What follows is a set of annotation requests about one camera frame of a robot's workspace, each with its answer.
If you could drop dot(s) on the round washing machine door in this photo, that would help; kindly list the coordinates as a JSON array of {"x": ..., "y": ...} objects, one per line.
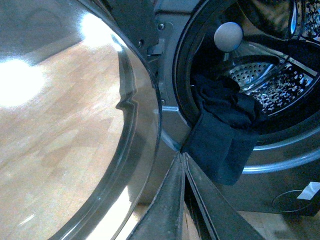
[{"x": 80, "y": 116}]

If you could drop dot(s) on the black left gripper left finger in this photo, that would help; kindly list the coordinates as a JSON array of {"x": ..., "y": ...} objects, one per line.
[{"x": 163, "y": 220}]

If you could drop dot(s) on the grey round knob in drum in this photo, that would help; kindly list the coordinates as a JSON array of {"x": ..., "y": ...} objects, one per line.
[{"x": 228, "y": 37}]

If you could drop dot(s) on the dark navy mesh garment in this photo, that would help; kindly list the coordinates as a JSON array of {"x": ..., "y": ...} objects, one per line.
[{"x": 224, "y": 135}]

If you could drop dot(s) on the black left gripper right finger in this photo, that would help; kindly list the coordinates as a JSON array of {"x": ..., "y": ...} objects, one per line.
[{"x": 221, "y": 220}]

